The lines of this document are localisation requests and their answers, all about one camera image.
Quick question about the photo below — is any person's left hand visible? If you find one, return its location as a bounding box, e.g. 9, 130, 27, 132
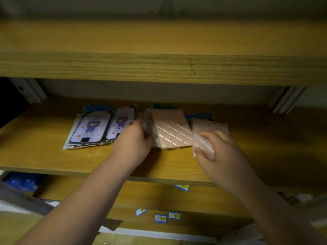
108, 119, 154, 174

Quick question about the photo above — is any blue plastic bag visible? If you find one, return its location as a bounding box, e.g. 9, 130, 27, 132
3, 171, 46, 194

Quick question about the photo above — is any blue packet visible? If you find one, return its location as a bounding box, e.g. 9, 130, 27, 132
83, 104, 116, 114
184, 113, 213, 122

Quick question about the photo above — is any person's left forearm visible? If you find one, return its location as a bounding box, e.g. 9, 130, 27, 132
14, 160, 139, 245

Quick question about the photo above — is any person's right forearm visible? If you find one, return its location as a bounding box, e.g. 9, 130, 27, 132
229, 179, 327, 245

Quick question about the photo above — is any white metal shelf upright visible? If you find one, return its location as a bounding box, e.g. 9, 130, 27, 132
9, 77, 48, 104
268, 86, 307, 115

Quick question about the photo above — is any grey metal rail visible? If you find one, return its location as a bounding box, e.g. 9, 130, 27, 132
0, 181, 55, 216

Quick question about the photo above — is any person's right hand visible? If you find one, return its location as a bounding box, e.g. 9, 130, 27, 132
193, 130, 259, 197

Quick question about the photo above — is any purple cartoon phone case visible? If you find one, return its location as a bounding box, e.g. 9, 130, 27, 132
63, 110, 113, 150
105, 105, 138, 144

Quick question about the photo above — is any wooden shelf board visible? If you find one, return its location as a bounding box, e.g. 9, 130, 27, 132
0, 19, 327, 87
0, 96, 327, 193
33, 175, 257, 238

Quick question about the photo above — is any pink quilted phone case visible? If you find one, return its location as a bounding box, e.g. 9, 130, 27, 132
191, 118, 229, 161
149, 109, 193, 150

